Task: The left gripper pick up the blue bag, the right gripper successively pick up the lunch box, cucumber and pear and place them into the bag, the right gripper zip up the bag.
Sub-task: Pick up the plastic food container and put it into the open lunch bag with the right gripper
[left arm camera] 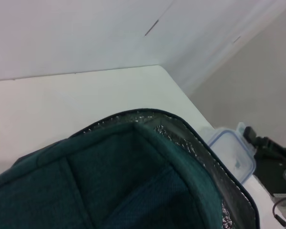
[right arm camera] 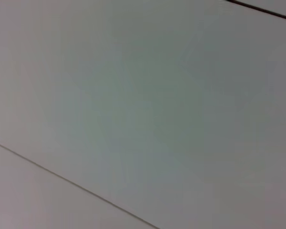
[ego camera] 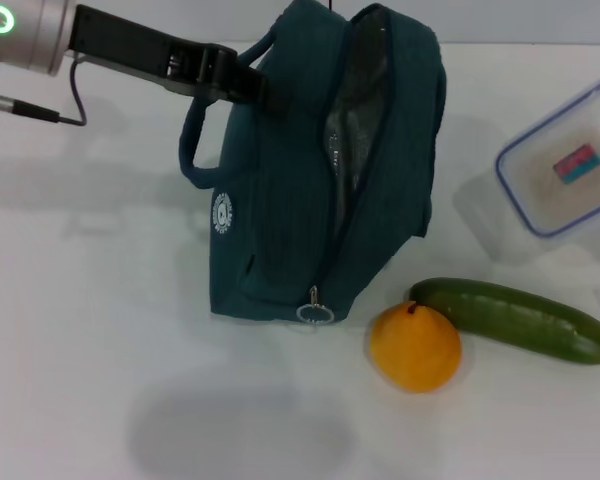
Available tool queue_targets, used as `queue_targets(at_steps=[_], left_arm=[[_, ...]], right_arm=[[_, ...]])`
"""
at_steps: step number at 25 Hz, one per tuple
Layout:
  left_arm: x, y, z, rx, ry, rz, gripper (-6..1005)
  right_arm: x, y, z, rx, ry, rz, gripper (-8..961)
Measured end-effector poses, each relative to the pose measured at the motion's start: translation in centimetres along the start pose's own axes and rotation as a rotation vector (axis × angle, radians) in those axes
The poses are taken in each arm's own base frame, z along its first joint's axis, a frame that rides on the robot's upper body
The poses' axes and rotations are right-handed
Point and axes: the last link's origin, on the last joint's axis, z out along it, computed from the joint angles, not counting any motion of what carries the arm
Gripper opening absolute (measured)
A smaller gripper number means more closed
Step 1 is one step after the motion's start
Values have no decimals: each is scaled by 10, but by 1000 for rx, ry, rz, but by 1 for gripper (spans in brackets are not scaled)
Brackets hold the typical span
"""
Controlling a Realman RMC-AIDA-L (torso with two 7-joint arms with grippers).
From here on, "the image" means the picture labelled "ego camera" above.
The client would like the dark teal insulated lunch bag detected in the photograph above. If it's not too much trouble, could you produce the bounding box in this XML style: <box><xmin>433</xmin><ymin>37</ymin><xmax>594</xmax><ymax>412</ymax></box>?
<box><xmin>178</xmin><ymin>0</ymin><xmax>449</xmax><ymax>326</ymax></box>

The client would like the orange citrus fruit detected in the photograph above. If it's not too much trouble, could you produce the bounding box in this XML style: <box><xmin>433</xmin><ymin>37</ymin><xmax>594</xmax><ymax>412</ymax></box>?
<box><xmin>369</xmin><ymin>299</ymin><xmax>464</xmax><ymax>395</ymax></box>

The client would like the clear blue-rimmed food container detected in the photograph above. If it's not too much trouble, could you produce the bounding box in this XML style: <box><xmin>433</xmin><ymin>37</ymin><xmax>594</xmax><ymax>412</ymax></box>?
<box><xmin>494</xmin><ymin>77</ymin><xmax>600</xmax><ymax>239</ymax></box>

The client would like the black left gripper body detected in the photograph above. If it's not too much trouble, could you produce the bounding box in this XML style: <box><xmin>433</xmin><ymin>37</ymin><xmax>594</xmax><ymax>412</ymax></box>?
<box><xmin>68</xmin><ymin>3</ymin><xmax>239</xmax><ymax>104</ymax></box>

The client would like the green cucumber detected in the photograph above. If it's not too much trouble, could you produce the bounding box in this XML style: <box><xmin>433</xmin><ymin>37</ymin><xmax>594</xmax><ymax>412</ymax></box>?
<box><xmin>409</xmin><ymin>277</ymin><xmax>600</xmax><ymax>366</ymax></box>

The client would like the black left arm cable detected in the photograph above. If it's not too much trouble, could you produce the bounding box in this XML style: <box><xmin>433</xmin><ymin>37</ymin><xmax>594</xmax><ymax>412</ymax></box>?
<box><xmin>0</xmin><ymin>57</ymin><xmax>88</xmax><ymax>127</ymax></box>

